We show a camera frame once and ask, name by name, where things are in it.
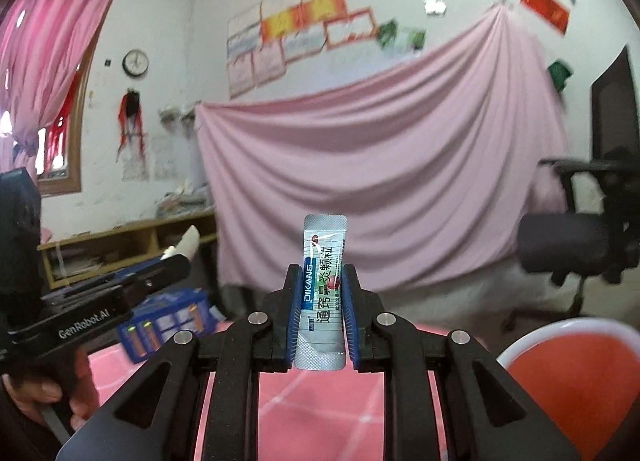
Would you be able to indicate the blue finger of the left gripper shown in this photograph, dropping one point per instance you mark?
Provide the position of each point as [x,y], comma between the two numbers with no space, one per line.
[154,275]

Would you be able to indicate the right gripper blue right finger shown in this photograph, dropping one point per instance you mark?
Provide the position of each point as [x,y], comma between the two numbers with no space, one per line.
[444,393]

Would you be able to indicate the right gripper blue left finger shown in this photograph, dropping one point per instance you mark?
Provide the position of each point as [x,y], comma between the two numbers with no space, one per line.
[197,398]

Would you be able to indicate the white tissue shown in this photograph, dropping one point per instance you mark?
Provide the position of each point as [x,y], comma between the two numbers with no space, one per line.
[187,246]

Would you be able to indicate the silver medicine sachet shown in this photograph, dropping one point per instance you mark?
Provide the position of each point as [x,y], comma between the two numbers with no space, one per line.
[320,337]

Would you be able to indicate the person's left hand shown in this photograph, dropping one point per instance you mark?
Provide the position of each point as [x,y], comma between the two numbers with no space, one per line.
[33,391]

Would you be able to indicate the stack of books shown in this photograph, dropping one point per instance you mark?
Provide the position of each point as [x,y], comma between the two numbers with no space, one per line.
[186,199]

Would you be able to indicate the red plastic bucket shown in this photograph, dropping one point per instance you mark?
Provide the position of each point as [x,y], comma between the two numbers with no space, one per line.
[584,374]

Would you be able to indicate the red black tassel ornament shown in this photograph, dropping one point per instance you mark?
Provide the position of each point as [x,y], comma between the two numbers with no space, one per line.
[130,123]

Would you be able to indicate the black office chair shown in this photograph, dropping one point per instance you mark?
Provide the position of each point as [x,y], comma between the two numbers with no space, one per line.
[598,234]

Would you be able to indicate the pink hanging sheet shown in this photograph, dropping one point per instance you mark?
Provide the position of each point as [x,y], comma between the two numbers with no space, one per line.
[433,163]

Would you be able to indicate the pink window curtain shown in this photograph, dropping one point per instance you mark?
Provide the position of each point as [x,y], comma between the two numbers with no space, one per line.
[42,44]

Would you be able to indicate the green hanging bag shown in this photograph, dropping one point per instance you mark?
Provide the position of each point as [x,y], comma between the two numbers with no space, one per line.
[560,72]

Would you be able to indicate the wooden wall shelf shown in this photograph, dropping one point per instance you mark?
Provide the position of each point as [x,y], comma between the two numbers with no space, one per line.
[82,257]

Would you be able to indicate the wooden window frame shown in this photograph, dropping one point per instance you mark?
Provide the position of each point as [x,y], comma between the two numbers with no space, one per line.
[62,147]

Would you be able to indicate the round wall clock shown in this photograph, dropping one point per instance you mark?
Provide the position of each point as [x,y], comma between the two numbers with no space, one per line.
[135,63]

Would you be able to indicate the wall certificates cluster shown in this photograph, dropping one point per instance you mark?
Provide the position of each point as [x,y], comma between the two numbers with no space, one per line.
[264,40]

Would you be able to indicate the green photo on wall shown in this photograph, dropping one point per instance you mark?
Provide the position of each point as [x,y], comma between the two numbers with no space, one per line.
[393,37]

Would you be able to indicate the red paper wall decoration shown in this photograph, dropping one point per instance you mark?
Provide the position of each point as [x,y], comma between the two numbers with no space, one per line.
[552,11]

